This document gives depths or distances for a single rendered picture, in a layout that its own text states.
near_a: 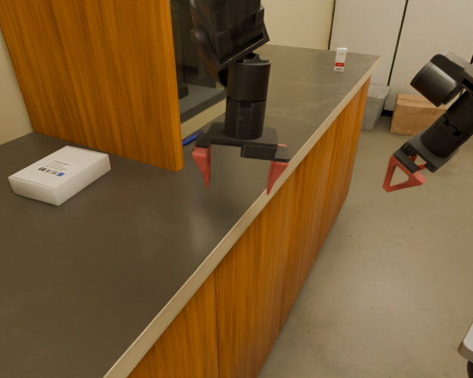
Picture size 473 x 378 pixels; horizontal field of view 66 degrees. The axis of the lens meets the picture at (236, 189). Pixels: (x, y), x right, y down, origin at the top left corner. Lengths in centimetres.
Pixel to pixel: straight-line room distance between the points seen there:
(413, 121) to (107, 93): 303
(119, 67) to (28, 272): 43
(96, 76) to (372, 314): 148
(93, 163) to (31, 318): 37
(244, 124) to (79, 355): 36
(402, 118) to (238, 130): 312
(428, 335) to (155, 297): 145
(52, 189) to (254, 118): 43
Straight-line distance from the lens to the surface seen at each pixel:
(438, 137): 67
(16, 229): 76
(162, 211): 71
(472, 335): 44
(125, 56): 81
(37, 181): 81
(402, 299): 194
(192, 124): 101
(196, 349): 79
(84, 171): 81
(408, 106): 355
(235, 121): 51
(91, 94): 92
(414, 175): 66
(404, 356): 174
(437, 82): 66
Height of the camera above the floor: 135
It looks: 32 degrees down
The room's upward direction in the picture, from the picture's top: straight up
